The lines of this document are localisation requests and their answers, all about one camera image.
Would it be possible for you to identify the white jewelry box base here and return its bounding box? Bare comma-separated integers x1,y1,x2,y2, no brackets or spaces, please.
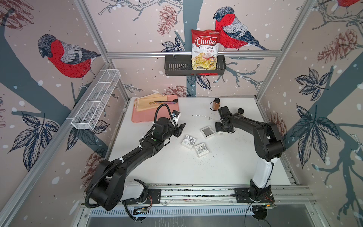
200,126,215,139

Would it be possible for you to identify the black foam insert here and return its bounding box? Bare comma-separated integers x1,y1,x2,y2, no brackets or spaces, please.
202,127,214,137

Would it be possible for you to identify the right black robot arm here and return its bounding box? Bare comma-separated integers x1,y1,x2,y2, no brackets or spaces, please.
215,107,285,201

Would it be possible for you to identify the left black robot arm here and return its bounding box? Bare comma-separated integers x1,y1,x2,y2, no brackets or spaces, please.
84,104,185,211

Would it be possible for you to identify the orange spice jar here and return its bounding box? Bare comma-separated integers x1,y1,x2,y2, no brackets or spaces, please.
212,97,220,111

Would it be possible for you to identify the iridescent black spoon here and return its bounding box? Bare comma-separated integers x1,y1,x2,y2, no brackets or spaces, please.
149,99,178,105

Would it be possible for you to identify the pale spice jar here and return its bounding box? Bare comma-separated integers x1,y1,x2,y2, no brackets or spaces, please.
237,108,244,115

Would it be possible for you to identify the pink tray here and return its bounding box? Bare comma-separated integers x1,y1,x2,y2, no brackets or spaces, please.
131,95,180,123

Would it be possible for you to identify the beige cloth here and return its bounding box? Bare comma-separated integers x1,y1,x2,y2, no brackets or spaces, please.
134,93,168,112

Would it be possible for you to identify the Chuba cassava chips bag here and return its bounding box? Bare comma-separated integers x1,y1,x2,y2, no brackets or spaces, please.
191,30,220,69

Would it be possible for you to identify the white mesh shelf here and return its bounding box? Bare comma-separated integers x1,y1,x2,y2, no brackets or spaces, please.
71,69,121,130

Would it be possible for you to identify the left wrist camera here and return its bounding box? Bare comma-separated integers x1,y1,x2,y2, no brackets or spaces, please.
172,110,180,124

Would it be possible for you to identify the black wire basket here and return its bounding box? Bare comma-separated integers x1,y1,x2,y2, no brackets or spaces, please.
164,55,226,76

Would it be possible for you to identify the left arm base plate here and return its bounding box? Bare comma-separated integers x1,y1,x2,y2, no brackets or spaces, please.
126,188,161,205

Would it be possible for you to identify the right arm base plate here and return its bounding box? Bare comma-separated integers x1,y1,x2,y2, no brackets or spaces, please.
233,185,275,203

